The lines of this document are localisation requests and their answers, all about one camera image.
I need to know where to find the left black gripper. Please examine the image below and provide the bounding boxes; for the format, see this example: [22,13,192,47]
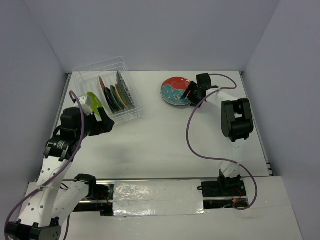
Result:
[76,106,114,140]

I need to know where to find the lime green plate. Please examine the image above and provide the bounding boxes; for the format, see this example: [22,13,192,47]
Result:
[87,91,104,112]

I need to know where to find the red floral plate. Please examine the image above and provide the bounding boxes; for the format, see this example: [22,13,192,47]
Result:
[160,76,191,107]

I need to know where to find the blue blossom plate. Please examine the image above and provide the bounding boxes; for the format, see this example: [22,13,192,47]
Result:
[160,84,191,107]

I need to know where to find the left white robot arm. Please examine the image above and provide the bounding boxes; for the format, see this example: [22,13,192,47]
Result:
[4,107,115,240]

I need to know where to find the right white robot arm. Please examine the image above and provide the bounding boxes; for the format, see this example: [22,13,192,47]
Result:
[181,73,254,196]

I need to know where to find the beige plate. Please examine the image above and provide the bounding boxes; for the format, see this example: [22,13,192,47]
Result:
[115,83,130,109]

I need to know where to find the white pink plate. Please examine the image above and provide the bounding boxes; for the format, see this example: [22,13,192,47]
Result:
[98,75,114,114]

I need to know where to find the dark patterned plate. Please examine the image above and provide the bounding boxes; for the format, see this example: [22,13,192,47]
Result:
[116,71,135,108]

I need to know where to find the silver foil tape patch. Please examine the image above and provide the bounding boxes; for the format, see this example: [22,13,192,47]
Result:
[112,179,205,217]

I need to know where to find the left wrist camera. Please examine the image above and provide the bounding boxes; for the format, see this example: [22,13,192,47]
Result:
[78,95,94,116]

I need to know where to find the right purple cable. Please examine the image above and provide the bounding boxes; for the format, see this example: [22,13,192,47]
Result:
[186,73,258,210]

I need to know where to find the purple cable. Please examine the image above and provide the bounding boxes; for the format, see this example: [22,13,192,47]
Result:
[6,90,87,240]
[186,73,258,210]

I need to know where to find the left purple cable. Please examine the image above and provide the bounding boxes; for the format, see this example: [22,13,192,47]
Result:
[6,90,87,240]

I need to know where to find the white wire dish rack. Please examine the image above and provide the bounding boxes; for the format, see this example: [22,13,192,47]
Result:
[72,57,143,124]

